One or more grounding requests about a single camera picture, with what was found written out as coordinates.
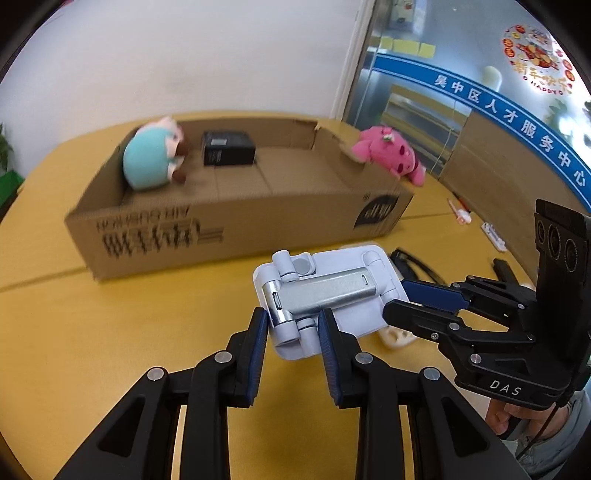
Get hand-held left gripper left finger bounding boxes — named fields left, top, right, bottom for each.
left=55, top=307, right=269, bottom=480

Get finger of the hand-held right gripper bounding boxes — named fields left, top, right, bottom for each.
left=401, top=276, right=536, bottom=329
left=382, top=300, right=536, bottom=365

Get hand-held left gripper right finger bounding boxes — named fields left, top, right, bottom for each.
left=318, top=308, right=532, bottom=480

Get beige phone case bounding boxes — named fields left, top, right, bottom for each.
left=379, top=325, right=416, bottom=350

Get black sunglasses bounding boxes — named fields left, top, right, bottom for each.
left=390, top=248, right=448, bottom=288

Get white folding phone stand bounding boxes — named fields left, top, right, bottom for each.
left=253, top=244, right=407, bottom=361

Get brown cardboard box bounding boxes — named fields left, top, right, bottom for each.
left=65, top=117, right=415, bottom=281

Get person's right hand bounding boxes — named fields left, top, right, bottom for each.
left=485, top=399, right=525, bottom=441

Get small black object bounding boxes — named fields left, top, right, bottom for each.
left=492, top=257, right=519, bottom=283

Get white remote control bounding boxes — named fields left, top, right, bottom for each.
left=481, top=222, right=507, bottom=251

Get brown board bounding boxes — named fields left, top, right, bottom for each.
left=438, top=111, right=591, bottom=296

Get pink plush toy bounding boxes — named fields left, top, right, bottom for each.
left=351, top=126, right=426, bottom=186

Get blue window banner strip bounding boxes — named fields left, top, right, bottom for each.
left=372, top=55, right=591, bottom=208

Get small black box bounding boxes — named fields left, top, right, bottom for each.
left=202, top=130, right=257, bottom=167

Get teal and pink pig plush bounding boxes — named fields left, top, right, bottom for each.
left=122, top=116, right=188, bottom=191

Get red window decoration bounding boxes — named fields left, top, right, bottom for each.
left=502, top=23, right=575, bottom=95

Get cartoon window sticker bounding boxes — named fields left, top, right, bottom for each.
left=390, top=0, right=419, bottom=26

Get green tablecloth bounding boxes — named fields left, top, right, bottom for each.
left=0, top=172, right=21, bottom=217

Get potted green plant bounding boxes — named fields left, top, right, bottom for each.
left=0, top=122, right=14, bottom=172

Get white door frame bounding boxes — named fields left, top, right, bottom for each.
left=330, top=0, right=377, bottom=121

